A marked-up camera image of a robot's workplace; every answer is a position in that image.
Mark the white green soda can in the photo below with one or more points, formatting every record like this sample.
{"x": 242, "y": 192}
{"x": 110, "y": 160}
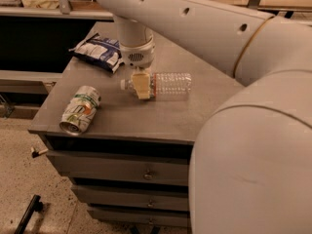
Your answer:
{"x": 80, "y": 111}

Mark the grey drawer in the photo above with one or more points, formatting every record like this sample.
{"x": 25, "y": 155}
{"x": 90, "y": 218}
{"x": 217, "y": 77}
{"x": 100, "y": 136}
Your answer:
{"x": 126, "y": 197}
{"x": 161, "y": 218}
{"x": 118, "y": 167}

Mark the clear plastic water bottle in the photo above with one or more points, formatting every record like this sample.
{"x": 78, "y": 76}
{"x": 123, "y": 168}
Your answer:
{"x": 163, "y": 85}

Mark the top grey drawer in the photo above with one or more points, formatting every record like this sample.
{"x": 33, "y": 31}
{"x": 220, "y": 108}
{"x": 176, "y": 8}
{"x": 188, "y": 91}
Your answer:
{"x": 118, "y": 167}

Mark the blue white chip bag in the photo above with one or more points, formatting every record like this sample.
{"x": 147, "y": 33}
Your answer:
{"x": 99, "y": 51}

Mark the small side handle peg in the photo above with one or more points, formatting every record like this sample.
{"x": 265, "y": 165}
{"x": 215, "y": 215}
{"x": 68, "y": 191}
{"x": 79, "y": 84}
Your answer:
{"x": 36, "y": 153}

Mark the bottom grey drawer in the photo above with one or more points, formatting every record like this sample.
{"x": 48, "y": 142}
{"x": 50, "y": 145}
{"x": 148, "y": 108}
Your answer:
{"x": 161, "y": 218}

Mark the black left base leg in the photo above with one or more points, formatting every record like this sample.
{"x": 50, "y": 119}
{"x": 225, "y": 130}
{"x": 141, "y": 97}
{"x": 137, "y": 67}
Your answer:
{"x": 35, "y": 206}

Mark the grey metal shelf rail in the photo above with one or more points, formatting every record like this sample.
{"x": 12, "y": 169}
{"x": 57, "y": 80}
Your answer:
{"x": 67, "y": 9}

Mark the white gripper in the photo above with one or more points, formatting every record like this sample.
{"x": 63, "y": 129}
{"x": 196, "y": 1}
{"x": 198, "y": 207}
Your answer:
{"x": 137, "y": 57}

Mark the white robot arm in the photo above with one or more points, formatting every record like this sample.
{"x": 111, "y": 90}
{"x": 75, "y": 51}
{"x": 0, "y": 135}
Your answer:
{"x": 251, "y": 165}

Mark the grey drawer cabinet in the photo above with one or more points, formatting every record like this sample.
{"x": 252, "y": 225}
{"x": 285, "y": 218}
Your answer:
{"x": 123, "y": 124}

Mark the middle grey drawer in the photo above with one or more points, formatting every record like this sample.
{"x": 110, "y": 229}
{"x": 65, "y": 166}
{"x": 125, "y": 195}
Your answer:
{"x": 126, "y": 197}

